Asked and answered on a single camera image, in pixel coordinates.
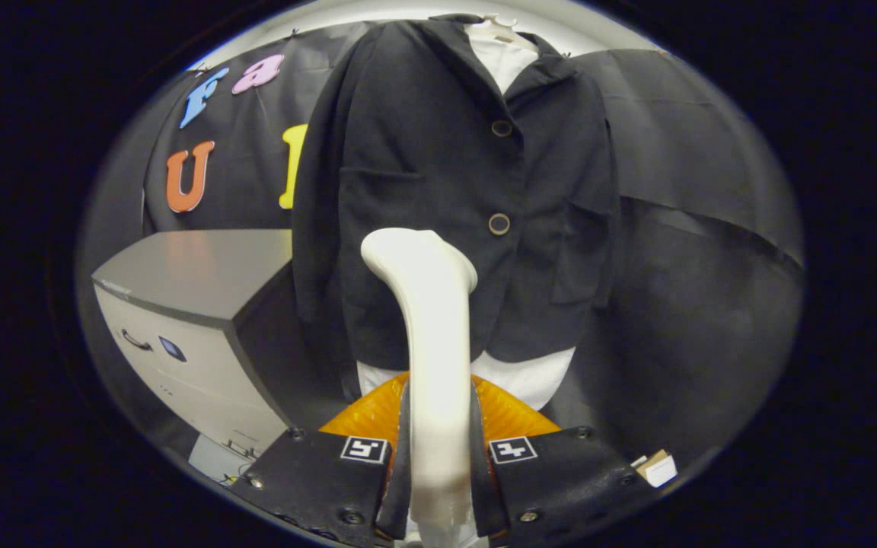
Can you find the white garment steamer head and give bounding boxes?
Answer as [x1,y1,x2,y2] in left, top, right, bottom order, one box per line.
[360,227,479,548]

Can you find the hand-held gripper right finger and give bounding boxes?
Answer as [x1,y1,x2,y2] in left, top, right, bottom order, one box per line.
[471,373,656,541]

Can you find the white mannequin torso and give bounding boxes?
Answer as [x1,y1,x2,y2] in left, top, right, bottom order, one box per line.
[355,14,576,412]

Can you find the grey cabinet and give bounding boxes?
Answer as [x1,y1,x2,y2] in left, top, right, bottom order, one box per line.
[92,228,348,457]

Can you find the black blazer jacket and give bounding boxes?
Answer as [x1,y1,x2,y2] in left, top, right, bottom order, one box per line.
[292,14,622,404]

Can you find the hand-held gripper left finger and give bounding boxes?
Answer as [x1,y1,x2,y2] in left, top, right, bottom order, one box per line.
[229,371,415,548]

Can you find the black backdrop cloth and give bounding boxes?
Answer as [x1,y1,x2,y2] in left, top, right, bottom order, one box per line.
[77,21,805,473]

